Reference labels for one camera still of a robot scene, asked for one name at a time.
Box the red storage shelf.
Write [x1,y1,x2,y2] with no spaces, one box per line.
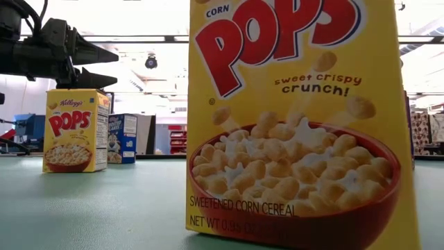
[169,124,188,155]

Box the green table mat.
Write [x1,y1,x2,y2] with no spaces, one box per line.
[0,156,444,250]

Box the grey patterned cloth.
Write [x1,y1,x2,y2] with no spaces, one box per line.
[429,113,444,143]

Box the brown patterned cloth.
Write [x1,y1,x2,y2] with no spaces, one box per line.
[411,111,431,156]

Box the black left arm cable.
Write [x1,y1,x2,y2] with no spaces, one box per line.
[13,0,49,38]

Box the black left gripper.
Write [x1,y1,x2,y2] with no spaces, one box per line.
[34,17,119,90]

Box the black ceiling spotlight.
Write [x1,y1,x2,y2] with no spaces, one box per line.
[144,53,159,70]

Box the blue Frosted Flakes cereal box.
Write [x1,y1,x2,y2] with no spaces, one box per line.
[107,113,138,165]

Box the white panel with black edge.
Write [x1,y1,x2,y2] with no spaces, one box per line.
[135,113,157,156]

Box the blue tarp cover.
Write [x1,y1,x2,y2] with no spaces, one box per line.
[13,113,46,143]

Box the yellow Corn Pops cereal box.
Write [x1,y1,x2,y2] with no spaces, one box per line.
[42,88,112,174]
[185,0,422,250]

